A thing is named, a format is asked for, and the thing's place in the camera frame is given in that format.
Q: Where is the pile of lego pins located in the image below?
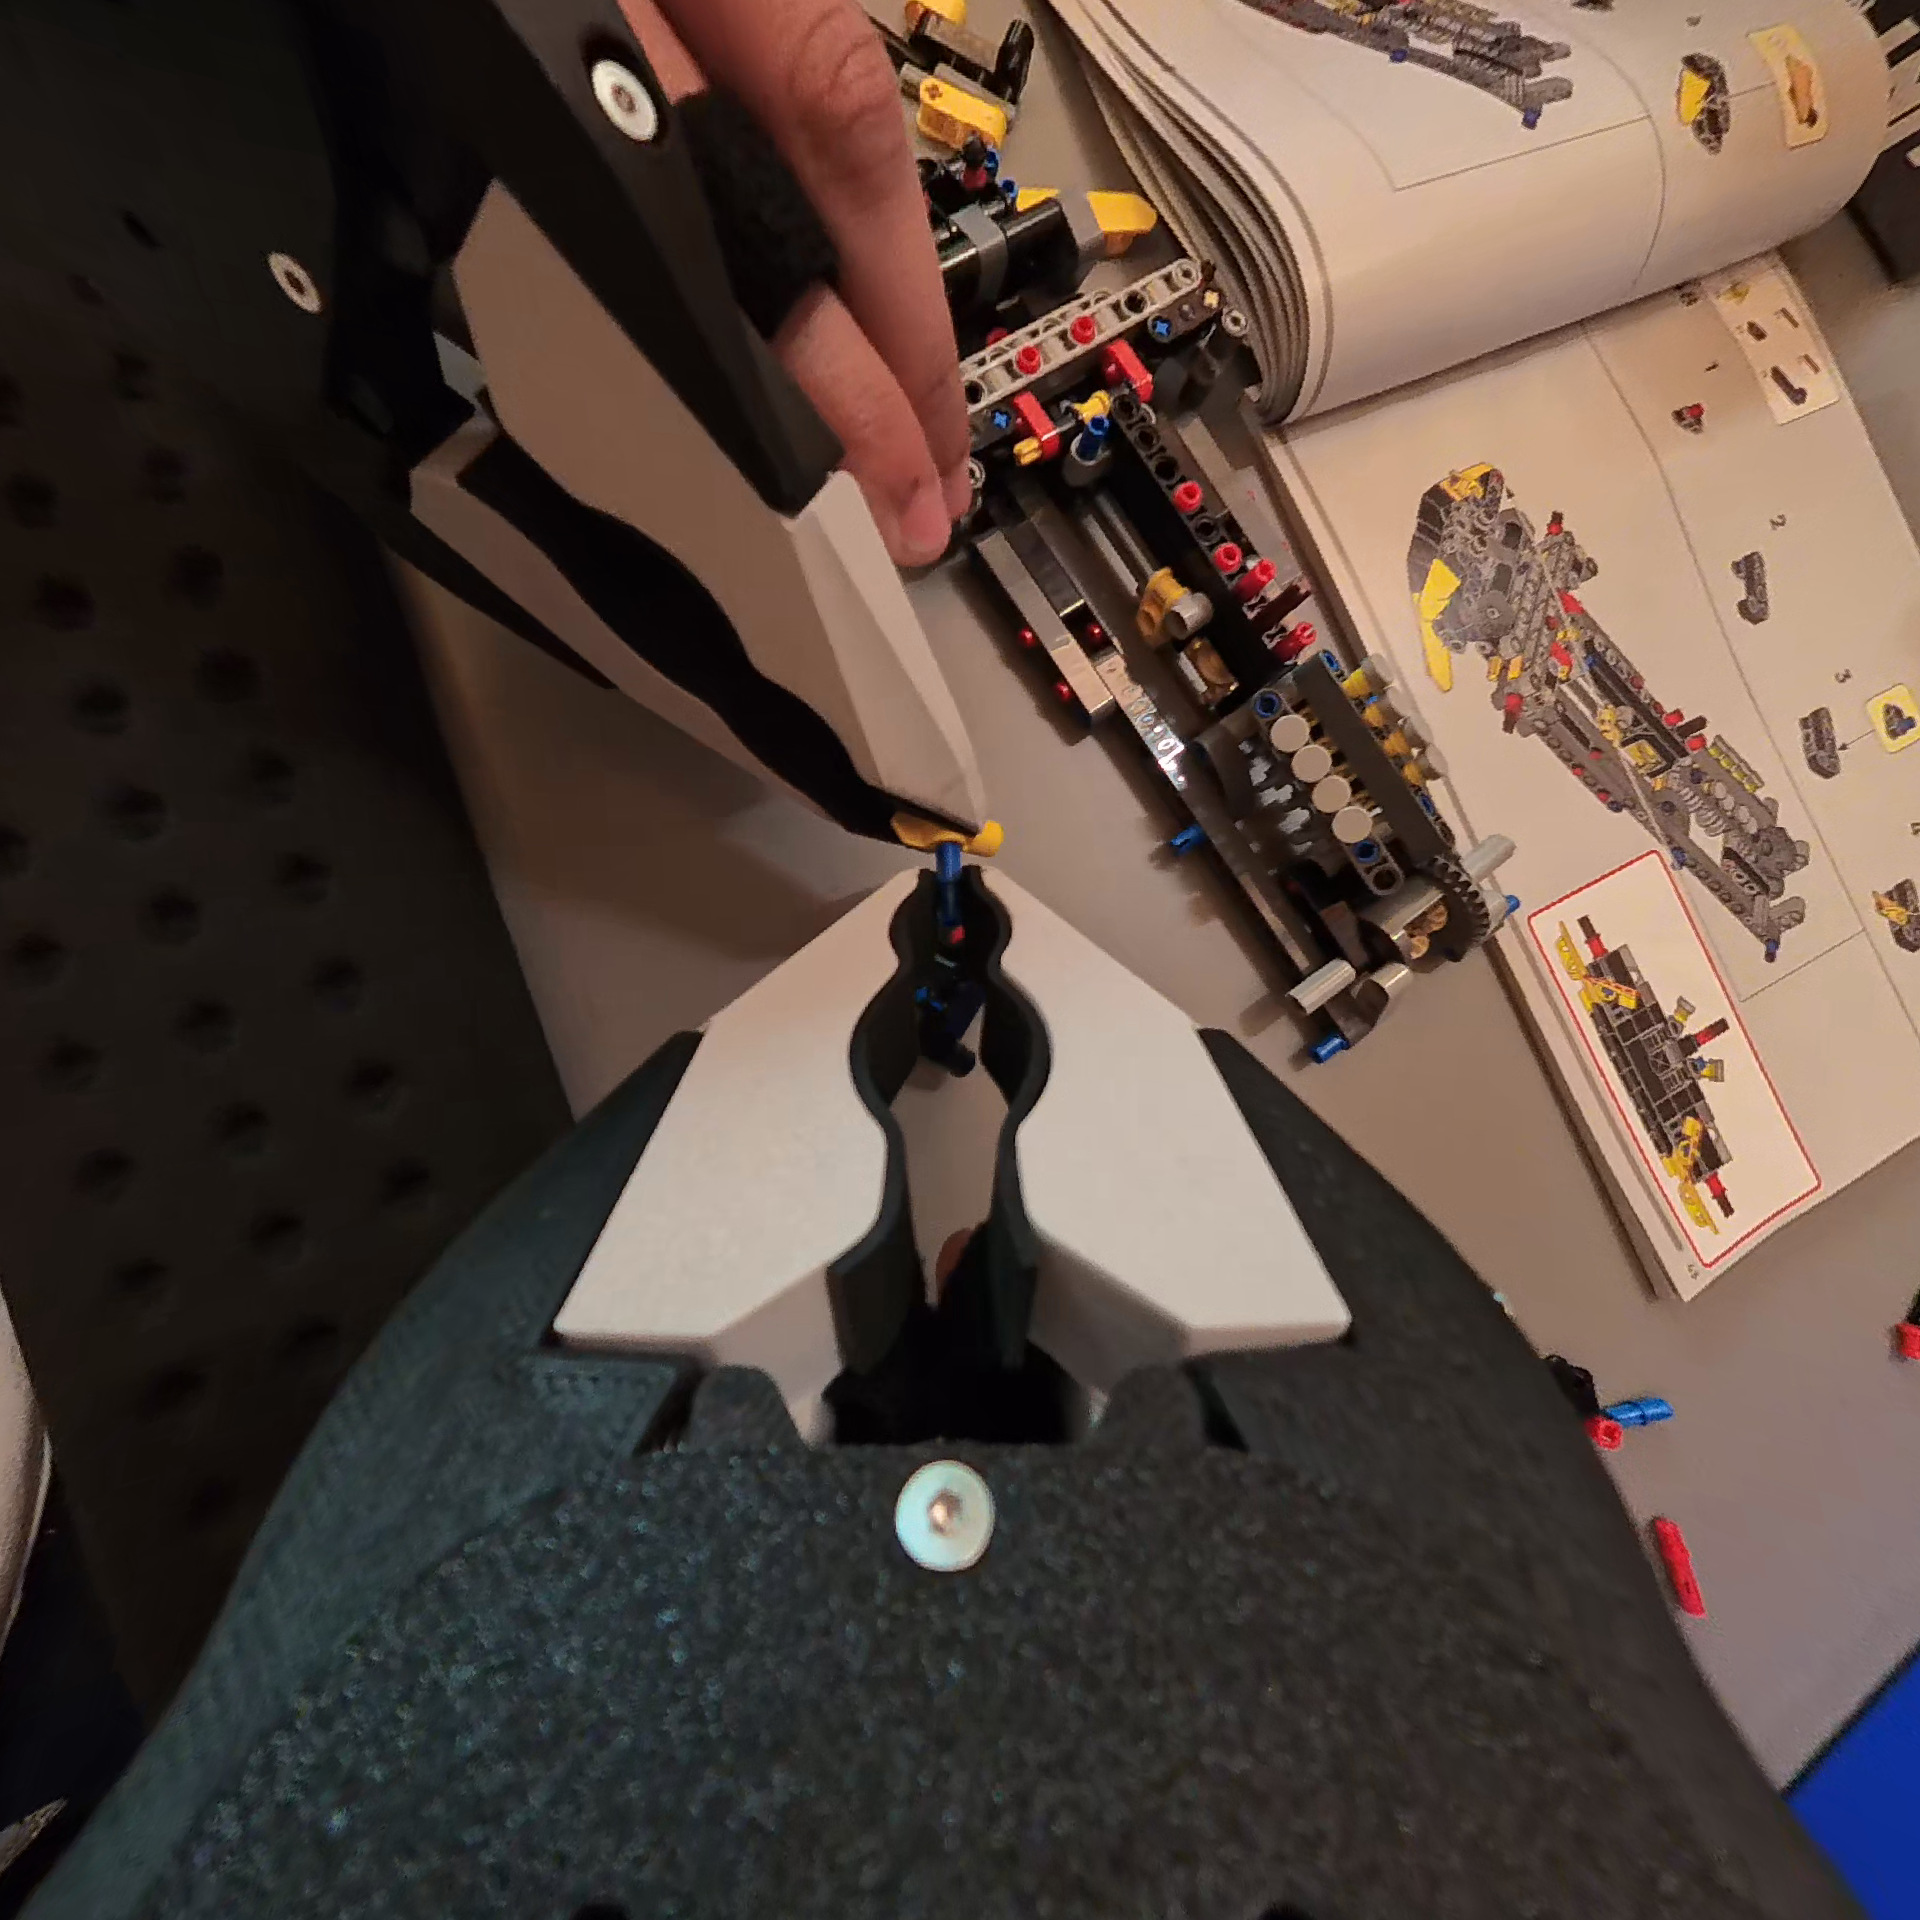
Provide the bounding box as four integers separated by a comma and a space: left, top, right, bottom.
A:
1543, 1298, 1920, 1623

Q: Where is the lego car chassis assembly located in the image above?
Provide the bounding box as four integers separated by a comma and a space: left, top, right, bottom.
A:
886, 0, 1520, 1070

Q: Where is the person's left hand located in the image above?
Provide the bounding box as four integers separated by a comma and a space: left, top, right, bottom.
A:
657, 0, 980, 570

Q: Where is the lego instruction booklet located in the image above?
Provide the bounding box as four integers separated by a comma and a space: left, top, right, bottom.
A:
1049, 0, 1920, 1305

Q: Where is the person's white shirt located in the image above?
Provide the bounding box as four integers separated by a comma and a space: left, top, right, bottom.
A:
0, 1290, 55, 1652

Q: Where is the blue plastic bin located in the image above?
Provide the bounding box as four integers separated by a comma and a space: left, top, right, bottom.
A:
1786, 1709, 1920, 1920

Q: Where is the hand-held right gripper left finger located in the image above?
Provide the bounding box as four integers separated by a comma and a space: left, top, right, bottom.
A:
551, 866, 939, 1445

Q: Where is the black dimpled foam pad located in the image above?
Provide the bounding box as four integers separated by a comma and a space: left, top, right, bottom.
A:
0, 0, 601, 1727

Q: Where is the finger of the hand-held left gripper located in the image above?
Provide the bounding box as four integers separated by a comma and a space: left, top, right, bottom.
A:
448, 181, 1003, 842
402, 442, 890, 826

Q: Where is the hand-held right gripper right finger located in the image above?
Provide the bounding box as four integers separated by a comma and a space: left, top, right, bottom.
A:
961, 865, 1353, 1430

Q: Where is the black lego connector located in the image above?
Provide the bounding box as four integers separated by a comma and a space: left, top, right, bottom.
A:
913, 959, 985, 1076

